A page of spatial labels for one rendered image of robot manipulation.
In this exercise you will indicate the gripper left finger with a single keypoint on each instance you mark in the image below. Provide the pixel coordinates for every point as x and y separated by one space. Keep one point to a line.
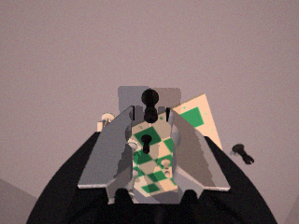
90 177

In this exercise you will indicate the green and cream chessboard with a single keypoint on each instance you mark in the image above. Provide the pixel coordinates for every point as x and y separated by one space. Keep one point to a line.
151 179

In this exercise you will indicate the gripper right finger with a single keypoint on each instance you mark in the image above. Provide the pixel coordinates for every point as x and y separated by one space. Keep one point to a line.
199 164

